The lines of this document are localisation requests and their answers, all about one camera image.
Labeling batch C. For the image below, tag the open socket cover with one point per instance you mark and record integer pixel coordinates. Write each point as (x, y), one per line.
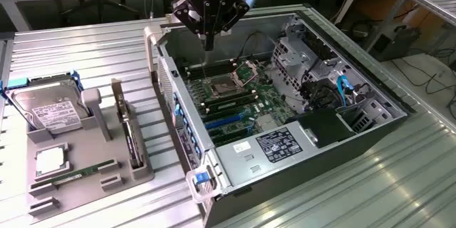
(246, 71)

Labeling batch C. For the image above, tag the black RAM slot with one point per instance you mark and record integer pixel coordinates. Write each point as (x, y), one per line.
(209, 70)

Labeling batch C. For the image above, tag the metal disk bay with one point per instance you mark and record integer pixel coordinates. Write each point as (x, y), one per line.
(294, 51)

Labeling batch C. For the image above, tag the CPU socket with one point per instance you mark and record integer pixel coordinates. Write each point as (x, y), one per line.
(224, 87)

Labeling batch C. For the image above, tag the installed RAM stick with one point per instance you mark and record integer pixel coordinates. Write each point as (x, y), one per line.
(229, 103)

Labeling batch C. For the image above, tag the green motherboard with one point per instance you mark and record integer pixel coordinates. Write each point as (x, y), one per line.
(249, 110)

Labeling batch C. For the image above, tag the blue expansion slot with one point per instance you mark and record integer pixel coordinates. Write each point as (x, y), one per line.
(222, 121)

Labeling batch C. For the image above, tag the silver chipset heatsink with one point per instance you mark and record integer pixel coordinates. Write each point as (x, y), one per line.
(268, 122)

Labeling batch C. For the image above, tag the black expansion slot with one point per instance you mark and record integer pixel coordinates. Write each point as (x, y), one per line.
(228, 135)

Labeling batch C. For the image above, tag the black box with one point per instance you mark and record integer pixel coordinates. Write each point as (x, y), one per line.
(394, 41)

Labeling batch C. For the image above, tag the graphics card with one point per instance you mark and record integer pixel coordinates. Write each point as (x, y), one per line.
(125, 132)

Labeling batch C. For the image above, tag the black plastic air shroud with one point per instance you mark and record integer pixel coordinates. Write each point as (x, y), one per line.
(320, 129)

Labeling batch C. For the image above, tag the hard disk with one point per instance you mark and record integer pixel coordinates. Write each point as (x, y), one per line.
(45, 105)

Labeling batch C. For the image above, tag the blue disk caddy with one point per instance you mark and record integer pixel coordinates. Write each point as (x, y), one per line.
(16, 82)

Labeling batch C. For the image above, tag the silver power supply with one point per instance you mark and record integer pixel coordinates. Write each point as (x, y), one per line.
(245, 164)

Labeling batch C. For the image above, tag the metal slat side table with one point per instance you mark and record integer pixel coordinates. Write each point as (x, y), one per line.
(434, 1)

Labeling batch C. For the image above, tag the grey parts rack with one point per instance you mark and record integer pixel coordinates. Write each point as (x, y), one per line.
(88, 158)

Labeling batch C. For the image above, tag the blue case latch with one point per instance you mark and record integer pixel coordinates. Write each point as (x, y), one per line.
(200, 178)

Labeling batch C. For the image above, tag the open PC case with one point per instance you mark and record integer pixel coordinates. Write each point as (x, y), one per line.
(320, 172)

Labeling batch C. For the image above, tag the silver CPU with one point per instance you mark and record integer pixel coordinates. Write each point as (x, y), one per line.
(49, 160)

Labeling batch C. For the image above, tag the green RAM stick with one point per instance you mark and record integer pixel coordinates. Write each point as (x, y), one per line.
(74, 173)

